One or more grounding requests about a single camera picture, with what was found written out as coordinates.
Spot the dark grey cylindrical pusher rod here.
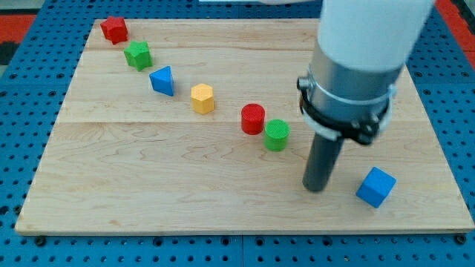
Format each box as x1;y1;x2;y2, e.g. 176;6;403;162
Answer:
302;133;344;192

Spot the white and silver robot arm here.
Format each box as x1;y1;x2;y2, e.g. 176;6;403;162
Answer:
297;0;434;192

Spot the green star block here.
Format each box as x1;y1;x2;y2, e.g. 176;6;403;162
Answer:
123;41;153;71

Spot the red star block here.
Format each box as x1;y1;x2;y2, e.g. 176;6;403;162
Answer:
100;16;128;45

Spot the green cylinder block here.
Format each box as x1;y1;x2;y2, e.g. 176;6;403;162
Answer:
263;119;290;151

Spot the blue cube block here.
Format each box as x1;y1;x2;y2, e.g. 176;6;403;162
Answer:
356;167;396;208

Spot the red cylinder block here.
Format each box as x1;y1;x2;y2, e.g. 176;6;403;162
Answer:
241;103;265;135

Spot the yellow hexagon block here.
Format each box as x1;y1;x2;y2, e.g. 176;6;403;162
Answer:
191;84;214;114

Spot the light wooden board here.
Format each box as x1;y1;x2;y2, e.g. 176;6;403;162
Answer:
16;19;474;236

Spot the blue triangle block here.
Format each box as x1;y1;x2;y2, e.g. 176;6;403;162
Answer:
149;66;174;96

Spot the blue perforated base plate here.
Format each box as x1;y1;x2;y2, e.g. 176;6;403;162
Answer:
1;1;474;266

